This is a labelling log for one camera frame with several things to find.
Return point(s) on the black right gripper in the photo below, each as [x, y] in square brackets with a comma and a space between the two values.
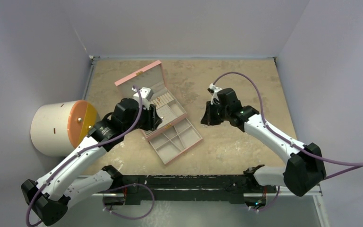
[209, 114]

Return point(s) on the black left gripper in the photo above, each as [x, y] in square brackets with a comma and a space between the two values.
[152, 119]

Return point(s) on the pink jewelry box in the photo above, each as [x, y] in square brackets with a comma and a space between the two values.
[167, 106]

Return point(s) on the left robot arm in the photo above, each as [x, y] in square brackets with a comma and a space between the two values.
[53, 194]

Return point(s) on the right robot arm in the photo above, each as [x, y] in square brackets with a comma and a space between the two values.
[303, 170]

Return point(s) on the white cylinder orange lid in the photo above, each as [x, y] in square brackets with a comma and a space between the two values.
[57, 129]

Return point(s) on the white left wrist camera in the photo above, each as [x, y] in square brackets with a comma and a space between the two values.
[146, 95]

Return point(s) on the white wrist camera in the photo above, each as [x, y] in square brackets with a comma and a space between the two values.
[213, 90]
[146, 95]

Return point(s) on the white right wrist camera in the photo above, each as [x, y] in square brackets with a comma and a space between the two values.
[213, 90]

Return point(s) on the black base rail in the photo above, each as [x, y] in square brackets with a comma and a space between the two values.
[235, 189]

